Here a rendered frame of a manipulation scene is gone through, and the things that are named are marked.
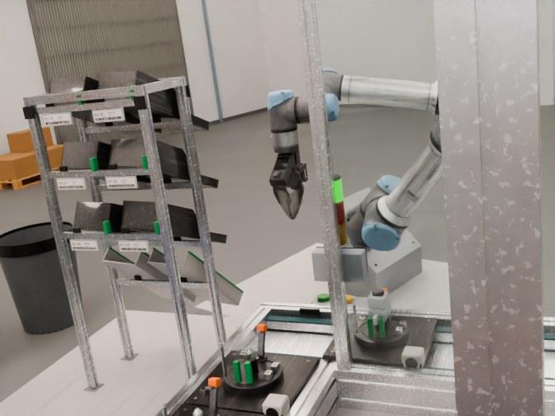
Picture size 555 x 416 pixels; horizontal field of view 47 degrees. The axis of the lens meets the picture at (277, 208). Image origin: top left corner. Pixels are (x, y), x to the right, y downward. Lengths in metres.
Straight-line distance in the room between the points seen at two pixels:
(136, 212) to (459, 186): 1.37
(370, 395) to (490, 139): 1.27
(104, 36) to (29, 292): 8.33
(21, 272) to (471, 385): 4.17
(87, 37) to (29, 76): 1.30
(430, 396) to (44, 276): 3.29
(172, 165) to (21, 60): 9.96
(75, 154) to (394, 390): 0.97
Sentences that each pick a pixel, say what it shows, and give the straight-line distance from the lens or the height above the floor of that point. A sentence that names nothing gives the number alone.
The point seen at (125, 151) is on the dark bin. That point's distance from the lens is 1.62.
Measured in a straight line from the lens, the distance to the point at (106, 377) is 1.94.
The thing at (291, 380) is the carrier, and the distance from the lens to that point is 1.52.
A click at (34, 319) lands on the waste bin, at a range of 4.60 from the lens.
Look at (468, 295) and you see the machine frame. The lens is 0.36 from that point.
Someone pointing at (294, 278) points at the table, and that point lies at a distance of 2.38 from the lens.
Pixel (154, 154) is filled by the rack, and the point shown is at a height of 1.50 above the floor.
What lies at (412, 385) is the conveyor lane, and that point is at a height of 0.94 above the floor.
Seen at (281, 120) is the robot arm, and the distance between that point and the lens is 1.77.
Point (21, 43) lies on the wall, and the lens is 11.57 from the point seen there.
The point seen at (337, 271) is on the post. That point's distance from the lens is 1.45.
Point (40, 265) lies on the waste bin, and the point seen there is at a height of 0.49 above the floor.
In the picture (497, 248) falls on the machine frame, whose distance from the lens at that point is 0.35.
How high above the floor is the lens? 1.74
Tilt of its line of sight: 15 degrees down
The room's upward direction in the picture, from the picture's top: 7 degrees counter-clockwise
